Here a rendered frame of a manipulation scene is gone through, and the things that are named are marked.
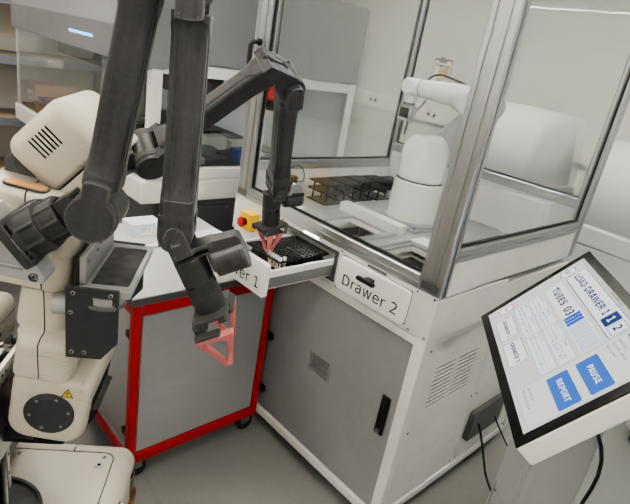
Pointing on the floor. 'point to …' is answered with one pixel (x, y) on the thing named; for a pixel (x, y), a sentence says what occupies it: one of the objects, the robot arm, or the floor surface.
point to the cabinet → (373, 393)
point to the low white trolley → (179, 363)
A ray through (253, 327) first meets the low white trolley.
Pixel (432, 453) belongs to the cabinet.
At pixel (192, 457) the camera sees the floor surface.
